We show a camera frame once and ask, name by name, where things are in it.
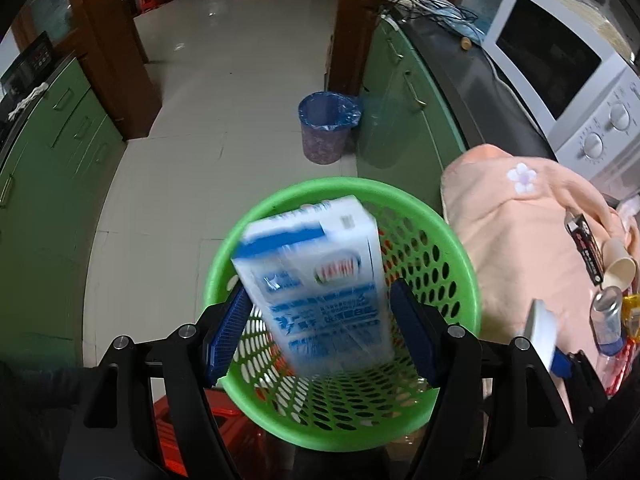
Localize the white rag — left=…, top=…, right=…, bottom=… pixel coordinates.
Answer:
left=7, top=82, right=48, bottom=121

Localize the purple patterned waste bin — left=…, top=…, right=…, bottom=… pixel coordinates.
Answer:
left=300, top=110, right=357, bottom=165

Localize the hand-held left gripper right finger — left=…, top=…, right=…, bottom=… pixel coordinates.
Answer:
left=390, top=277, right=586, bottom=480

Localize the blue bin liner bag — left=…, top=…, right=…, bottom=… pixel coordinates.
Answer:
left=298, top=91, right=363, bottom=133

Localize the small clear bottle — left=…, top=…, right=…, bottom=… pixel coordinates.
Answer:
left=590, top=287, right=626, bottom=356

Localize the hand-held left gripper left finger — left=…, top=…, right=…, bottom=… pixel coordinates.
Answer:
left=59, top=287, right=251, bottom=480

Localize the black and red packet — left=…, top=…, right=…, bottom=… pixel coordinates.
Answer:
left=565, top=212, right=603, bottom=286

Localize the black cable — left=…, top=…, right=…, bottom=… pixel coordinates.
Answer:
left=380, top=0, right=481, bottom=26

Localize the white and blue carton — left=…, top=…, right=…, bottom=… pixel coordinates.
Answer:
left=231, top=196, right=396, bottom=377

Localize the yellow packet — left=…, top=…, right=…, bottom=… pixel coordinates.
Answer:
left=622, top=295, right=640, bottom=341

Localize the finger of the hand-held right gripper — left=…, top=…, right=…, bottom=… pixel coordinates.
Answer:
left=550, top=347, right=608, bottom=411

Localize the white box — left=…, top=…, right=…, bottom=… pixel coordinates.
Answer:
left=522, top=299, right=558, bottom=376

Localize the beige woven cover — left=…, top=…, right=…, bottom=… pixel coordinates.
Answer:
left=555, top=0, right=640, bottom=61

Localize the white microwave oven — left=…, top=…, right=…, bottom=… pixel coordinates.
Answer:
left=482, top=0, right=640, bottom=186

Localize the peach cloth with flower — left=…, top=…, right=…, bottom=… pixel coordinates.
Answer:
left=440, top=144, right=631, bottom=426

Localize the brown wooden pillar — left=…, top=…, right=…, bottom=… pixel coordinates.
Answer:
left=325, top=0, right=381, bottom=96
left=62, top=0, right=163, bottom=141

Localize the black appliance with display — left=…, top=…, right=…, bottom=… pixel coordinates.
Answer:
left=0, top=32, right=53, bottom=106

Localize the red plastic stool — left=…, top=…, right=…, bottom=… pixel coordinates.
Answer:
left=152, top=395, right=266, bottom=480

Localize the green cabinet with handles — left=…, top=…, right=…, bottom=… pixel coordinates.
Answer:
left=0, top=55, right=126, bottom=361
left=357, top=12, right=468, bottom=171

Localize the green perforated plastic basket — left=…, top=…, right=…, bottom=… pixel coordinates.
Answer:
left=201, top=177, right=482, bottom=453

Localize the blue plastic bag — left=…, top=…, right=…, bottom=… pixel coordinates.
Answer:
left=432, top=4, right=487, bottom=42

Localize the beige paper cup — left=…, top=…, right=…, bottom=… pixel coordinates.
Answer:
left=600, top=237, right=638, bottom=288

